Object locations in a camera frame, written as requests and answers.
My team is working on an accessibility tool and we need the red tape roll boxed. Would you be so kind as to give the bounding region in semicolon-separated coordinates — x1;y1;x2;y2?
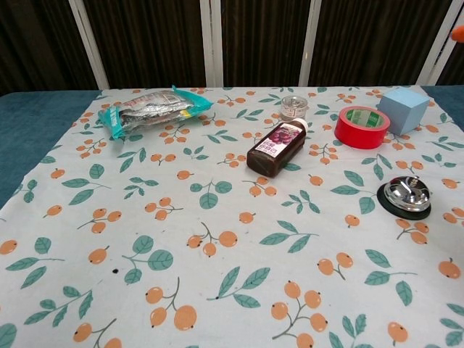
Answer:
333;105;392;151

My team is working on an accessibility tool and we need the silver desk bell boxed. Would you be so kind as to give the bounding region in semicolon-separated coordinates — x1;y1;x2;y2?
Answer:
376;175;434;220

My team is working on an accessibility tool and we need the light blue cube box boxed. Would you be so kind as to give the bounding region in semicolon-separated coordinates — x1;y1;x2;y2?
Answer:
376;86;433;136

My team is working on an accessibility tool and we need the small clear plastic jar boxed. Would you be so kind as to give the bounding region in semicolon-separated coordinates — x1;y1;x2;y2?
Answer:
280;95;310;122

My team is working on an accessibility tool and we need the teal and silver snack bag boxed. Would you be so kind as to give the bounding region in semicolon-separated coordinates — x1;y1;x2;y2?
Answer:
98;85;214;142

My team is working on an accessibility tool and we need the white screen frame post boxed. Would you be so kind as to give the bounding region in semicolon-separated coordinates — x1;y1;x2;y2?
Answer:
199;0;223;88
67;0;111;90
298;0;324;87
415;0;459;86

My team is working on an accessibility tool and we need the dark grape juice bottle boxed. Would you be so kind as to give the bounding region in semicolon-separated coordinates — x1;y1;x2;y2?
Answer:
246;117;310;178

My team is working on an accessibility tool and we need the floral white tablecloth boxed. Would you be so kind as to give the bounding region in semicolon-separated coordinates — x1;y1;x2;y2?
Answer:
0;86;464;348

